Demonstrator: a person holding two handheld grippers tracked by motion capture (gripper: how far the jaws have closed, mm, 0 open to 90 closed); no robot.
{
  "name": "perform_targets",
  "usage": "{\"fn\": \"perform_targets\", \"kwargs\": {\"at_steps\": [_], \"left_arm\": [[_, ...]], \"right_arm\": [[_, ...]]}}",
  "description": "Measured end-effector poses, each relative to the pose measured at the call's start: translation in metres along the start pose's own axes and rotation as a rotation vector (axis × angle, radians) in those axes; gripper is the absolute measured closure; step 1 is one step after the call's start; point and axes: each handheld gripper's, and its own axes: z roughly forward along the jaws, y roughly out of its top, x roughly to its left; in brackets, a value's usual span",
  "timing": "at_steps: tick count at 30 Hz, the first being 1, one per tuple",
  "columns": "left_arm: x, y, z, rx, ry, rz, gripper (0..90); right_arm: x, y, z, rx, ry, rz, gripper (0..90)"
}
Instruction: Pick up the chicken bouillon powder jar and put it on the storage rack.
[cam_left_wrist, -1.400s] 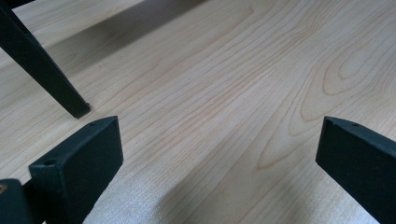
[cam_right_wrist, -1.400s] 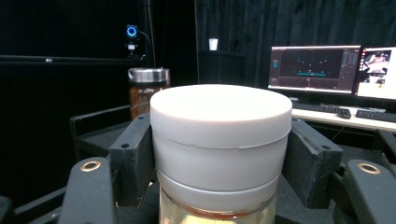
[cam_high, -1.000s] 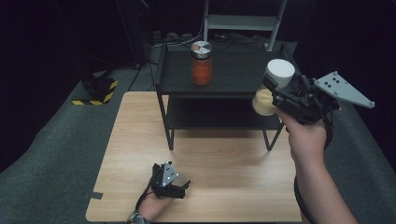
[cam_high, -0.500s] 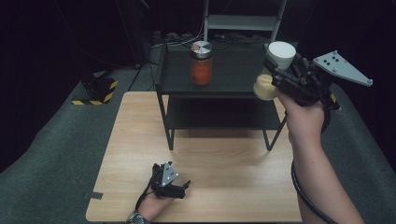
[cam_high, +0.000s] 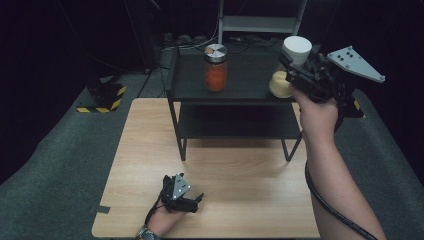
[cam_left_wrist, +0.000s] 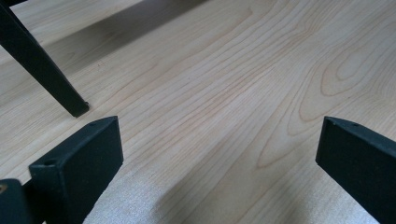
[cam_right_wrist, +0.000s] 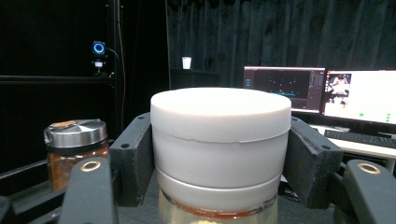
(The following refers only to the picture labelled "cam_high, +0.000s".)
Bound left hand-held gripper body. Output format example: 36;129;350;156
160;173;200;213

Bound black yellow striped stand base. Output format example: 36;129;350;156
344;90;365;118
76;83;128;114

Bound white floor cable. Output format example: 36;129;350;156
181;19;221;52

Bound dark upright stand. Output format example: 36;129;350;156
128;0;158;73

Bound orange spice jar silver lid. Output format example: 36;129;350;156
204;43;229;92

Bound person's right hand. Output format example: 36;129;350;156
289;84;340;144

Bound yellow powder jar white lid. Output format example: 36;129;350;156
269;35;313;99

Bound black two-tier metal shelf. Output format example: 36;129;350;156
165;45;329;163

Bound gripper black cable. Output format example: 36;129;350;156
304;161;380;240
144;196;165;226

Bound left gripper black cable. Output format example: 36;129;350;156
144;196;165;226

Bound grey metal stand frame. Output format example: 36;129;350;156
215;0;308;44

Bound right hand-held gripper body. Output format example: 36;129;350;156
289;45;386;104

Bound grey tape strip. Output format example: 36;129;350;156
89;204;111;214

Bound person's left hand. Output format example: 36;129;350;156
148;201;187;238

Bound wristwatch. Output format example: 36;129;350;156
134;225;162;240

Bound black floor cables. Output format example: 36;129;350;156
222;34;284;54

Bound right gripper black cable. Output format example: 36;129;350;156
304;161;380;240

